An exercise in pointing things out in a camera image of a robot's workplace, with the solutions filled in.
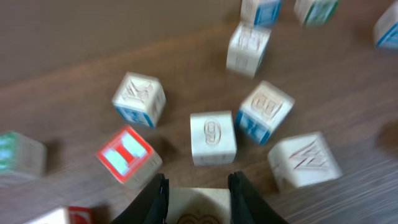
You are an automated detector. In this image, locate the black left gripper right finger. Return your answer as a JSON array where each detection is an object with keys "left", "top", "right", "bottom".
[{"left": 228, "top": 171, "right": 288, "bottom": 224}]

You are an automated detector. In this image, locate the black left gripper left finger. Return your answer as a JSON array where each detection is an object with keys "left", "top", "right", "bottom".
[{"left": 111, "top": 174, "right": 169, "bottom": 224}]

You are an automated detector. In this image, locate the wooden block number 8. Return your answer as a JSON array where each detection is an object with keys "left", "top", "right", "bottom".
[{"left": 166, "top": 187, "right": 231, "bottom": 224}]

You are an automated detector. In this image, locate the red letter I block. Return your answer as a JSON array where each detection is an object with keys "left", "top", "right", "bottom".
[{"left": 96, "top": 125, "right": 162, "bottom": 190}]

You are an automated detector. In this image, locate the wooden block number 9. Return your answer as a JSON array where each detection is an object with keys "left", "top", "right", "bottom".
[{"left": 190, "top": 111, "right": 237, "bottom": 166}]

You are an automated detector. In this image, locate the wooden block yellow sided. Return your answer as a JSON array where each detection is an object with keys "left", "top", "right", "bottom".
[{"left": 268, "top": 131, "right": 342, "bottom": 192}]

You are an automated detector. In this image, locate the wooden block red print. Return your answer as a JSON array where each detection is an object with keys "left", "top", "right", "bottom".
[{"left": 24, "top": 206, "right": 94, "bottom": 224}]

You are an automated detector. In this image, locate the blue sided block letter B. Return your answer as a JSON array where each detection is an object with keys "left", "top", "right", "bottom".
[{"left": 235, "top": 81, "right": 295, "bottom": 145}]

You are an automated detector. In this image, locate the blue sided block upper left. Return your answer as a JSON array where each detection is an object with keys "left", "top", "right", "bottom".
[{"left": 112, "top": 72, "right": 166, "bottom": 128}]

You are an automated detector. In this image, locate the green letter N block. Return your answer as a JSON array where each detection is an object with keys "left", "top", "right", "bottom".
[{"left": 1, "top": 131, "right": 47, "bottom": 188}]

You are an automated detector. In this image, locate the wooden block green side centre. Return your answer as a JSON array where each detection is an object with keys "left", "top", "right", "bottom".
[{"left": 226, "top": 22, "right": 271, "bottom": 78}]

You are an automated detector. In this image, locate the blue block top edge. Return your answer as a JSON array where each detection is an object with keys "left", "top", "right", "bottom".
[{"left": 240, "top": 0, "right": 282, "bottom": 27}]

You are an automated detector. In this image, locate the green block top edge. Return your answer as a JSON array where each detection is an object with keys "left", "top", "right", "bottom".
[{"left": 294, "top": 0, "right": 339, "bottom": 26}]

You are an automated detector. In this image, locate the blue block far right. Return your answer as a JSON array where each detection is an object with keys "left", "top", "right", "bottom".
[{"left": 373, "top": 1, "right": 397, "bottom": 50}]

